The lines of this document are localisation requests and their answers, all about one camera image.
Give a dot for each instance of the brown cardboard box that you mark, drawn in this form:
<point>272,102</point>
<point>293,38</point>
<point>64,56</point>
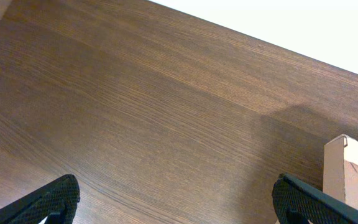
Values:
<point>340,172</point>

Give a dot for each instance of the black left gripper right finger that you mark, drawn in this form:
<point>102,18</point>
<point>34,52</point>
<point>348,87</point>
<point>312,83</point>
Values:
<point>295,201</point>

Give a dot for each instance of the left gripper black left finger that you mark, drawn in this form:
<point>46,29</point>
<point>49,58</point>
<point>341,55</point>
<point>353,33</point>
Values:
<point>55,202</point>

